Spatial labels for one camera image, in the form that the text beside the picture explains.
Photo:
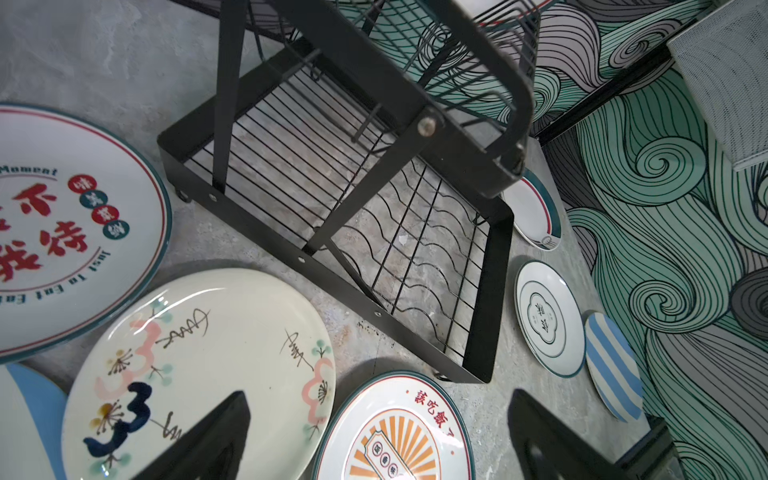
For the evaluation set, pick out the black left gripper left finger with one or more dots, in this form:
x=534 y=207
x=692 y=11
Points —
x=212 y=449

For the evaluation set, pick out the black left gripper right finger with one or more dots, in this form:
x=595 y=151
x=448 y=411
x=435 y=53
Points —
x=547 y=449

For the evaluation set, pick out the blue striped plate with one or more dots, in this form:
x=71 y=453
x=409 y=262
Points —
x=613 y=368
x=32 y=409

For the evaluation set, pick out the orange sunburst plate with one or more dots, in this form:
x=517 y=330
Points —
x=399 y=425

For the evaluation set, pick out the cream floral painted plate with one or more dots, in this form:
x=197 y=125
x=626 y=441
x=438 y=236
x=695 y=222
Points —
x=180 y=351

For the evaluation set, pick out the white plate green red rim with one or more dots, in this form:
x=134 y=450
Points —
x=535 y=214

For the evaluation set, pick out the white plate red Chinese characters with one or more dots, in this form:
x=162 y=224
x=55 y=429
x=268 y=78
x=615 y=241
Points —
x=85 y=223

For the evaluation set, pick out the black wire dish rack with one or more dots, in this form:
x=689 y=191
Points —
x=366 y=145

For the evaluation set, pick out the black corner frame post right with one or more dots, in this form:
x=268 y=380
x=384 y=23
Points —
x=629 y=77

